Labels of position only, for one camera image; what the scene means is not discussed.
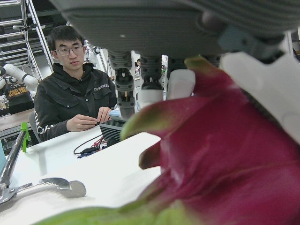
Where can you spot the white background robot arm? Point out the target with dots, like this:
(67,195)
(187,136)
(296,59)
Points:
(21,75)

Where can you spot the light blue plastic bin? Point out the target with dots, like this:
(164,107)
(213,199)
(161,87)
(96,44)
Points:
(2,154)

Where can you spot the black ribbed electronics box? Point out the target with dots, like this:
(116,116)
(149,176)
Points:
(110,131)

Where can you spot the green plastic clip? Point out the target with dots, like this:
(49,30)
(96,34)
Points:
(24,133)

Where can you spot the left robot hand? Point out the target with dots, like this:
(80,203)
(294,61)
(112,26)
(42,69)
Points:
(152,25)

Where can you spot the person in black jacket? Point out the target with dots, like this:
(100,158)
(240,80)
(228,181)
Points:
(70,98)

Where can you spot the person in yellow-lettered black shirt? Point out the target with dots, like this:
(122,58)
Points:
(18,98)

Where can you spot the metal rack frame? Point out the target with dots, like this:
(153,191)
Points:
(14,30)

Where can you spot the pink dragon fruit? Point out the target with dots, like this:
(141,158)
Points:
(222,152)

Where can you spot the metal serrated tongs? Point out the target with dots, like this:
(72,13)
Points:
(70,189)

